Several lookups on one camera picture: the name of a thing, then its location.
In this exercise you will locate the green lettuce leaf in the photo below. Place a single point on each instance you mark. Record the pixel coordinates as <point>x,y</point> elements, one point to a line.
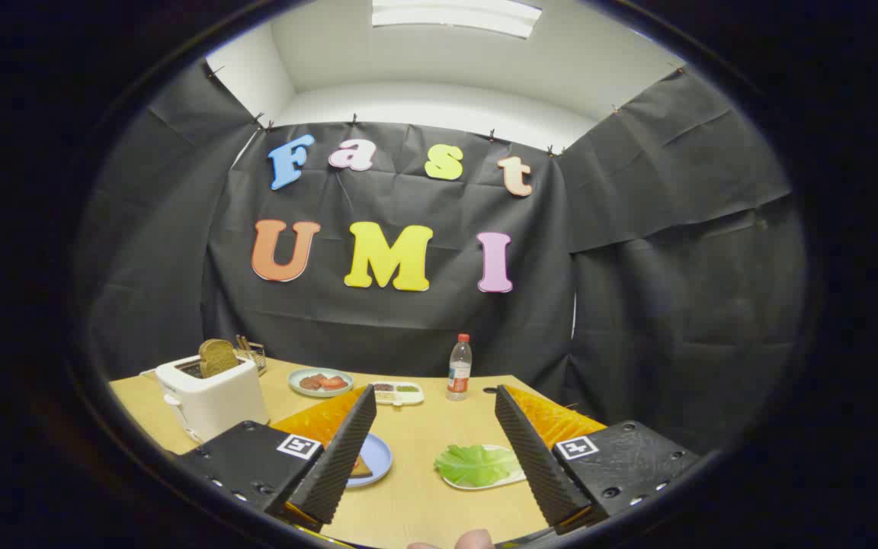
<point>477,465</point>

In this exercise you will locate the clear red-capped water bottle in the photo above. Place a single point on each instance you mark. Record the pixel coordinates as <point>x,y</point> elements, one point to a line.
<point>459,374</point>

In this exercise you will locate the black backdrop cloth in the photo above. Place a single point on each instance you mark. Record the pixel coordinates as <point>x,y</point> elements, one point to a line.
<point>408,320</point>

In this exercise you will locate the white plate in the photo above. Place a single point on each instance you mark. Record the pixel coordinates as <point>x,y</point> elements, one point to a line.
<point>507,480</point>

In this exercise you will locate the light blue plate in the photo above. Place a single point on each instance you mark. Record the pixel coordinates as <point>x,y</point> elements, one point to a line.
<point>378,457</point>

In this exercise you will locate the brown toast slice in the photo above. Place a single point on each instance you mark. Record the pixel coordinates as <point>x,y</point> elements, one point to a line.
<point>218,358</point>

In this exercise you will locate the white toaster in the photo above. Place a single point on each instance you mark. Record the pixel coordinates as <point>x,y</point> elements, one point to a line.
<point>218,400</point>

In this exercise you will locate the brown bread slice with ham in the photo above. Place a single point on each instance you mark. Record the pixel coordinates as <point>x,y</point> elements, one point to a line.
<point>361,469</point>

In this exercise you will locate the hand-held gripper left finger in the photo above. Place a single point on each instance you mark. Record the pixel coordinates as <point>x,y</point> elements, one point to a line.
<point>344,457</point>

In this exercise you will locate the brown meat slice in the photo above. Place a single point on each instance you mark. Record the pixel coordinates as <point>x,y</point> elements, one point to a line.
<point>309,383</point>

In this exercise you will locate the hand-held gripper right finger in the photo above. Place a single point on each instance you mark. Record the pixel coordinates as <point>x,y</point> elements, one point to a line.
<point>530,457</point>

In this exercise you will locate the pale green plate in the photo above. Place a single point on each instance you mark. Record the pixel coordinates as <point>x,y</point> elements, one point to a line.
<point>294,381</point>

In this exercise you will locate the white divided condiment dish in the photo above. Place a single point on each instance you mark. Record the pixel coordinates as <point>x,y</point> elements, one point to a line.
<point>395,393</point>

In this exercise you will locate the ceiling light panel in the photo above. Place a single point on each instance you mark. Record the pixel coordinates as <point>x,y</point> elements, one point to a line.
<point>454,17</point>

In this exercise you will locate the red tomato slice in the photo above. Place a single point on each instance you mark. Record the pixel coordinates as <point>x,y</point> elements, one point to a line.
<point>334,383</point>

